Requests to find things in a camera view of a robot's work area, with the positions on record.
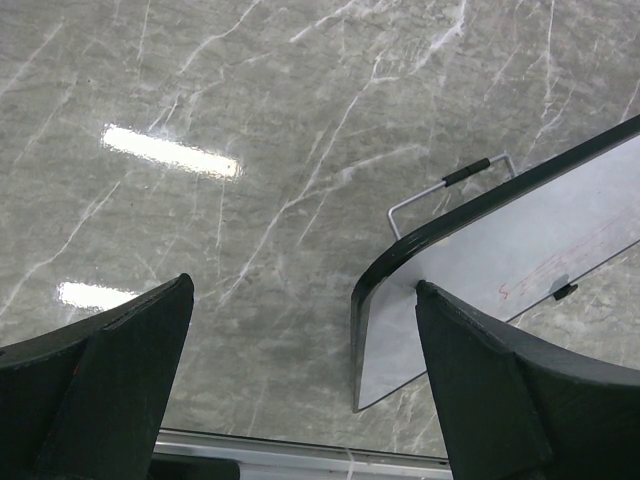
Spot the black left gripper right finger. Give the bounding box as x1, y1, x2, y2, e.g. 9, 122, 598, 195
416, 281, 639, 479

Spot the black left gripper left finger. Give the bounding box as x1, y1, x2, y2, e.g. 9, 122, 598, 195
1, 274, 194, 479

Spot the black framed whiteboard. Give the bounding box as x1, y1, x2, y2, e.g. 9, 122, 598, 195
350, 118, 639, 412

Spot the aluminium table edge rail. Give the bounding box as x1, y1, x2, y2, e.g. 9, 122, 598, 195
154, 429, 453, 479

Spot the metal wire whiteboard stand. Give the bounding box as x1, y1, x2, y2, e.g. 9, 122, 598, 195
386, 153, 518, 241

